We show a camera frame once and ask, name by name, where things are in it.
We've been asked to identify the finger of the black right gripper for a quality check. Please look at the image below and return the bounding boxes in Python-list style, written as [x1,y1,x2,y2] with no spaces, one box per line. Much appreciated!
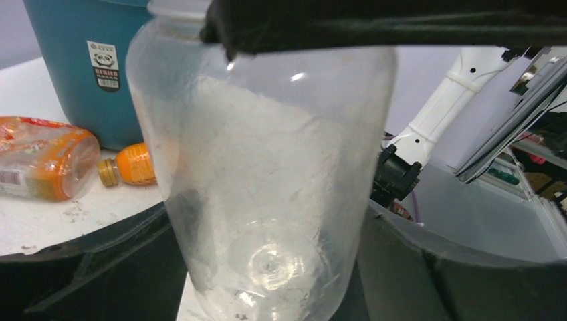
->
[200,0,566,58]

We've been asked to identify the crushed orange label bottle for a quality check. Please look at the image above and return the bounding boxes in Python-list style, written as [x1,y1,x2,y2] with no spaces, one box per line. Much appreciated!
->
[1,116,100,201]

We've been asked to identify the orange juice bottle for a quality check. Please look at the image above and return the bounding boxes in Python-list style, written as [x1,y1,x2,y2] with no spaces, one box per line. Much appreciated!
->
[97,143,156,187]

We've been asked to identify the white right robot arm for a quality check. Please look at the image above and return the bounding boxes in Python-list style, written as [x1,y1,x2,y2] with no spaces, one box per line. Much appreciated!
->
[200,1,566,206]

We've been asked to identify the clear plastic jar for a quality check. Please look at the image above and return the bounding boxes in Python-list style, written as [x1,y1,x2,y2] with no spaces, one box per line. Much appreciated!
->
[126,1,396,320]

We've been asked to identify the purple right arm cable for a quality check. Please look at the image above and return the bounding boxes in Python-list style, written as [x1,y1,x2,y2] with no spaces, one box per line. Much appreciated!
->
[409,190,422,225]

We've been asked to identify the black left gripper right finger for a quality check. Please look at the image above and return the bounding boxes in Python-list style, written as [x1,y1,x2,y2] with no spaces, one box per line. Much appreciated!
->
[334,202,566,320]

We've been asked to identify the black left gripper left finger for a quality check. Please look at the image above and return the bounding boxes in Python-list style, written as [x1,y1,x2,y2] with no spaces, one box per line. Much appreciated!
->
[1,203,187,320]

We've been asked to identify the teal plastic bin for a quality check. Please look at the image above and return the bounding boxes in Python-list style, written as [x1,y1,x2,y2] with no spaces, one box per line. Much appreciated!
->
[24,0,150,150]

